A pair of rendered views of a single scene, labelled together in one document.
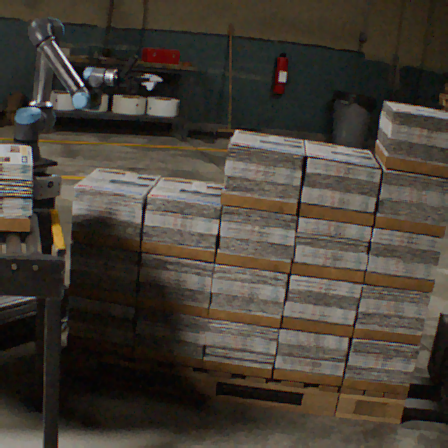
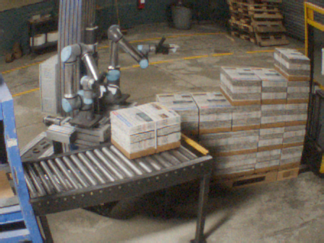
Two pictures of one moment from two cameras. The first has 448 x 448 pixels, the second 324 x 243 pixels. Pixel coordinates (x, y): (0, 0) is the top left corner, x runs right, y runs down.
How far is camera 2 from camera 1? 1.60 m
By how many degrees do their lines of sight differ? 14
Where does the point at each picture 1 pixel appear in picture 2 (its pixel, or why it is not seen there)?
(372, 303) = (288, 133)
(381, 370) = (291, 158)
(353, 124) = (184, 16)
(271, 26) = not seen: outside the picture
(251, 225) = (244, 112)
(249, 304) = (245, 145)
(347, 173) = (276, 84)
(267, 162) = (248, 84)
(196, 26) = not seen: outside the picture
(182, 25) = not seen: outside the picture
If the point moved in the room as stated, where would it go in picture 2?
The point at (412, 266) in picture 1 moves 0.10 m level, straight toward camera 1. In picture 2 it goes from (299, 116) to (301, 120)
